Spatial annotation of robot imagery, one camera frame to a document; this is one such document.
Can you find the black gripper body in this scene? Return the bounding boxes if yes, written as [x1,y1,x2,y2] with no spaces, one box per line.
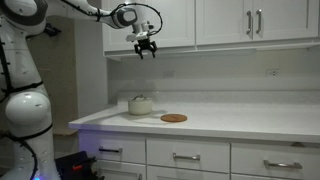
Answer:
[134,37,158,51]

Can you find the white cupboard door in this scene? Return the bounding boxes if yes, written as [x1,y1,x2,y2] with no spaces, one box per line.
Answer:
[102,0,149,53]
[148,0,197,48]
[252,0,320,42]
[195,0,253,47]

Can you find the white lower cabinet door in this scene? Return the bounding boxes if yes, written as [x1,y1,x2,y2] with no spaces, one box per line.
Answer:
[95,160,146,180]
[147,165,230,180]

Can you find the white upper cabinet carcass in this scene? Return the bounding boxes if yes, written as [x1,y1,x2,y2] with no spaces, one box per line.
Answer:
[101,0,320,62]

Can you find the cream saucepan lid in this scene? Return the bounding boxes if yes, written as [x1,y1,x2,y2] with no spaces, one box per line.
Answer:
[129,94,153,102]

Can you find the cream saucepan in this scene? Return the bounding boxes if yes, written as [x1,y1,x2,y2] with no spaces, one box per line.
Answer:
[127,94,154,117]

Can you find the round wooden trivet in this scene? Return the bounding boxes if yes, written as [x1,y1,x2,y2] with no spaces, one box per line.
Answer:
[160,113,188,123]

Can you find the white drawer front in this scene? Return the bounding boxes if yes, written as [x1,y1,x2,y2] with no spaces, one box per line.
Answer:
[79,130,146,165]
[230,142,320,180]
[146,137,231,174]

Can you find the black red clamp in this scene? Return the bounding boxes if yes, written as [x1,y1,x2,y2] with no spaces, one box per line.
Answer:
[72,156,98,171]

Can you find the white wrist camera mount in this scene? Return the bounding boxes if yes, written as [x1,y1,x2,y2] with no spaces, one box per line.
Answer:
[125,21,155,43]

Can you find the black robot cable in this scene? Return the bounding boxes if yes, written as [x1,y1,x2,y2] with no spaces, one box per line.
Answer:
[0,131,40,180]
[61,0,164,37]

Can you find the silver cupboard door handle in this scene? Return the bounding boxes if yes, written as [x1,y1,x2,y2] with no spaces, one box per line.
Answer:
[246,10,253,35]
[255,9,263,34]

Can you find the silver drawer handle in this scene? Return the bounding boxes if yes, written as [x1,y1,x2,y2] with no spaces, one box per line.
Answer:
[172,152,201,162]
[98,147,123,155]
[263,159,303,170]

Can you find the white wall outlet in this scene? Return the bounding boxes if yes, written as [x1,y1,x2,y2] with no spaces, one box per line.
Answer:
[266,68,280,77]

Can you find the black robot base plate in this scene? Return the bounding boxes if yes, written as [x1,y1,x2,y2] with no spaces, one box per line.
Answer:
[54,150,102,180]

